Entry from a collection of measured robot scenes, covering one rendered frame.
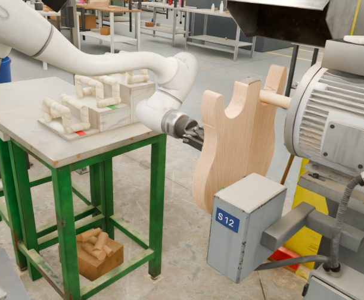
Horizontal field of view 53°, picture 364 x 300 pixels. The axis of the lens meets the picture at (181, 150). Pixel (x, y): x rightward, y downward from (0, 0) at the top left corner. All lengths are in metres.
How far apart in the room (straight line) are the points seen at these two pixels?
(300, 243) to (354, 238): 1.42
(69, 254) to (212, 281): 0.91
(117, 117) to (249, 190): 0.91
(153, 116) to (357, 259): 0.73
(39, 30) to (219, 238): 0.66
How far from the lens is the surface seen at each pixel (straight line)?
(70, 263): 1.67
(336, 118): 0.87
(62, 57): 1.04
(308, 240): 2.31
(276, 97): 1.06
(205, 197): 0.99
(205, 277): 2.22
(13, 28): 0.98
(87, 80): 1.64
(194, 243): 2.44
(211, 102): 0.88
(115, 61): 1.13
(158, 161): 1.72
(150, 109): 1.26
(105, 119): 1.59
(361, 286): 0.99
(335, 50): 0.90
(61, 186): 1.45
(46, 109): 1.68
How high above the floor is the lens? 1.55
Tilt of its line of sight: 25 degrees down
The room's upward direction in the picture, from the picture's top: 4 degrees clockwise
